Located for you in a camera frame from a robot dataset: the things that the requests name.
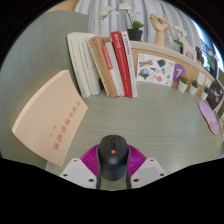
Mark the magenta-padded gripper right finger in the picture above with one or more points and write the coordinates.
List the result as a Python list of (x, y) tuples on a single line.
[(148, 171)]

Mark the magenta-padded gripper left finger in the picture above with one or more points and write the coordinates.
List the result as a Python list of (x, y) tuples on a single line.
[(78, 171)]

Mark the black computer mouse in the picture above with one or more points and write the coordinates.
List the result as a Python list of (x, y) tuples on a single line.
[(112, 158)]

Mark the purple mouse pad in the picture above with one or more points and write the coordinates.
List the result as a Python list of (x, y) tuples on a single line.
[(209, 116)]

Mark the beige book with red text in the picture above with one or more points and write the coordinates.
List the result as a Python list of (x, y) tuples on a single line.
[(50, 116)]

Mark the small succulent in white pot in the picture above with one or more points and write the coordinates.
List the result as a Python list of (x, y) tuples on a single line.
[(193, 90), (182, 86)]

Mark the spiky succulent in white pot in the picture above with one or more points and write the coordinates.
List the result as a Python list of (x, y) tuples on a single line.
[(204, 95)]

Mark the black cover book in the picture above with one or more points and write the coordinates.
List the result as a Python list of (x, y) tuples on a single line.
[(215, 95)]

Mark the white sticker card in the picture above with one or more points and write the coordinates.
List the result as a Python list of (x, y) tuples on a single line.
[(155, 70)]

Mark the purple round number sign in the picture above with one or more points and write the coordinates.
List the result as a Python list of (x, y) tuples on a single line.
[(180, 71)]

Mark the white paperback book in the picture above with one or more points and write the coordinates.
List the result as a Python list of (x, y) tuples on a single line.
[(90, 66)]

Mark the tan brown book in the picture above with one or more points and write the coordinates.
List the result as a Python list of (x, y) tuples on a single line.
[(101, 66)]

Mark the pink horse figure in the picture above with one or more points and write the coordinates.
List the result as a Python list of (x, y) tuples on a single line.
[(188, 50)]

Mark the black horse figure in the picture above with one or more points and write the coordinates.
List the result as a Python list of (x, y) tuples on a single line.
[(199, 54)]

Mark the green desk partition panel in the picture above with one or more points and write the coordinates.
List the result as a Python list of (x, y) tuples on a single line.
[(36, 46)]

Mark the white orchid in black pot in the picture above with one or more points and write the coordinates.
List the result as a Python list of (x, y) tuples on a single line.
[(180, 42), (134, 34)]

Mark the wooden hand model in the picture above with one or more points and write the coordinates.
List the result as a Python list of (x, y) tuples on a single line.
[(159, 28)]

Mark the grey curtain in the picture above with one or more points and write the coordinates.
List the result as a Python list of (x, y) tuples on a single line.
[(146, 10)]

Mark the white wall socket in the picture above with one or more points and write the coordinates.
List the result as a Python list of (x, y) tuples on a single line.
[(201, 79), (208, 82)]

